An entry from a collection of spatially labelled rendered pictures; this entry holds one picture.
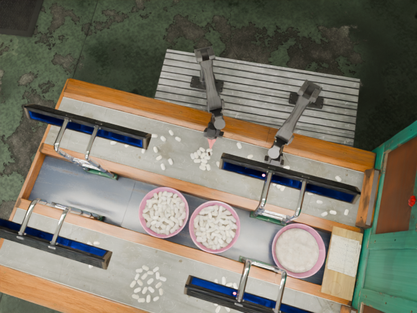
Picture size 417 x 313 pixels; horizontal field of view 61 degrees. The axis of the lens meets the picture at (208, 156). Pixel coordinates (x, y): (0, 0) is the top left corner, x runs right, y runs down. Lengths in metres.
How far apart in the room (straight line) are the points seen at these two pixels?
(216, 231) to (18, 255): 1.06
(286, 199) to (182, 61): 1.06
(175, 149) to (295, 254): 0.85
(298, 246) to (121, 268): 0.92
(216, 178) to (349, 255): 0.77
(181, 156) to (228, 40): 1.45
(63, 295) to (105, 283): 0.21
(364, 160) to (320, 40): 1.45
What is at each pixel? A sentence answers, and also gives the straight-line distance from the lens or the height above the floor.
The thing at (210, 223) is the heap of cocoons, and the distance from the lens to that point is 1.89.
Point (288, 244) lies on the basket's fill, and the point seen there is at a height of 0.74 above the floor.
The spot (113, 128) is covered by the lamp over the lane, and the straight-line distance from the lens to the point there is 1.69.
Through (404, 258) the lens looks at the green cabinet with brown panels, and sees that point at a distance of 1.59.
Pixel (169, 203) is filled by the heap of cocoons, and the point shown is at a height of 0.74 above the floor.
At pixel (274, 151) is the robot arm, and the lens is 1.76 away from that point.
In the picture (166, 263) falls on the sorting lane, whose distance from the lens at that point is 1.91.
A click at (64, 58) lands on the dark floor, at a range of 3.35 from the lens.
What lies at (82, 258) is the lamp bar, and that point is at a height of 1.09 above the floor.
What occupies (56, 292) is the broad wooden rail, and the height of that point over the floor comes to 0.76.
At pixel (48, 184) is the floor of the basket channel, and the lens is 2.23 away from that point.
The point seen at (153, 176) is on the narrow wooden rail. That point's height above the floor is 0.76.
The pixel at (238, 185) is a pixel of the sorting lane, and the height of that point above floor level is 0.74.
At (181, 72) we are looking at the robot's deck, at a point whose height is 0.67.
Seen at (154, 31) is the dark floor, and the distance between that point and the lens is 3.25.
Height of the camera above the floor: 2.63
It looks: 75 degrees down
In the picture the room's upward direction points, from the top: 10 degrees counter-clockwise
